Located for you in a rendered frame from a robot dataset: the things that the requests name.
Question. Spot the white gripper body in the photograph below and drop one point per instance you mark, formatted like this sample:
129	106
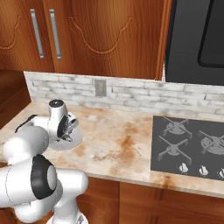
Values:
73	122

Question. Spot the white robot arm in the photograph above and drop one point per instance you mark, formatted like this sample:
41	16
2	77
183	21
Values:
23	180

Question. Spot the wide wooden cupboard door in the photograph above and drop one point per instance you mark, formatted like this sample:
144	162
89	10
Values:
116	35

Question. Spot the narrow wooden cupboard door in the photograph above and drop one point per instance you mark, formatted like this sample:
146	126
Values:
17	35

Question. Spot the black microwave oven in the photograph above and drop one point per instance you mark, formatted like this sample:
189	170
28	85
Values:
186	43

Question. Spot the grey round plate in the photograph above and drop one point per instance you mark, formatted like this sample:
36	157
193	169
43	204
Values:
74	141

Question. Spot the tall wooden cabinet side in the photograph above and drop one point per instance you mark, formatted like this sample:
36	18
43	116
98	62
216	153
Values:
11	93

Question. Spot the wooden base cupboard front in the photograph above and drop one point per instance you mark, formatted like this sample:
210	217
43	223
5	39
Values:
100	201
175	207

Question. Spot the dark grey gas hob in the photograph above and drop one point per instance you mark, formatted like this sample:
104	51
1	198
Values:
175	145

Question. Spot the white hob knob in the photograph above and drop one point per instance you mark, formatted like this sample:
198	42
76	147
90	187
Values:
203	170
221	173
183	167

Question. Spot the grey wall socket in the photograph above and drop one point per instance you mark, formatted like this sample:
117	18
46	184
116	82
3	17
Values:
100	88

